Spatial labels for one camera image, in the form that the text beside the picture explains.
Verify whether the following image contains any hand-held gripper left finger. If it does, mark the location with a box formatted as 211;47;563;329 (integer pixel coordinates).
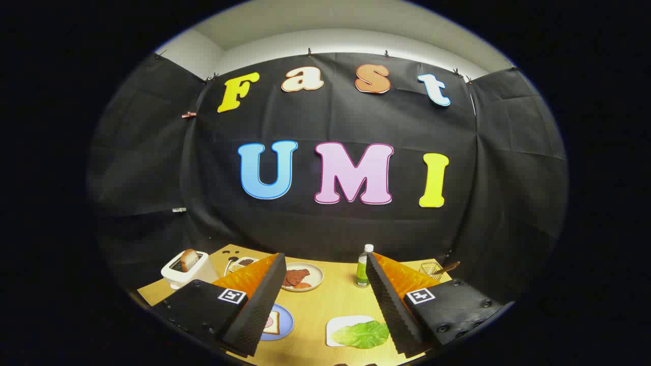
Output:
153;253;288;358

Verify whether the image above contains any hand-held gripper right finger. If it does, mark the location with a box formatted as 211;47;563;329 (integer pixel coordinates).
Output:
365;252;514;356

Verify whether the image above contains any black backdrop cloth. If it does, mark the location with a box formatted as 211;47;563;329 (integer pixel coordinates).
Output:
86;51;568;306

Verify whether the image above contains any green lettuce leaf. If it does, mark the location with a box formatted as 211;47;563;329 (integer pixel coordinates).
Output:
331;320;390;349

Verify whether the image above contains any white rectangular plate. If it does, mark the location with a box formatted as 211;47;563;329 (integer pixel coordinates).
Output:
326;315;377;347

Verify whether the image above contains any blue round plate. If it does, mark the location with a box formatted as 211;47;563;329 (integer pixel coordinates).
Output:
260;303;294;341

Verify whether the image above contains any round white plate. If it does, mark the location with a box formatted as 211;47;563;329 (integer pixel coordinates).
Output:
281;262;324;292

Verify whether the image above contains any white toaster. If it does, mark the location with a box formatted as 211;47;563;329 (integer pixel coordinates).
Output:
161;250;219;290

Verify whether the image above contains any brown meat steak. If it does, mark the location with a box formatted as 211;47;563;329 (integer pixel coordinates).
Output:
283;268;311;288

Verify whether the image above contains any green drink bottle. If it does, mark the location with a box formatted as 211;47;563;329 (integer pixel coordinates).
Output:
355;244;374;288

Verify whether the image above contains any white divided bean dish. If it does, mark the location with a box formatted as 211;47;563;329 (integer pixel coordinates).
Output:
227;257;260;272

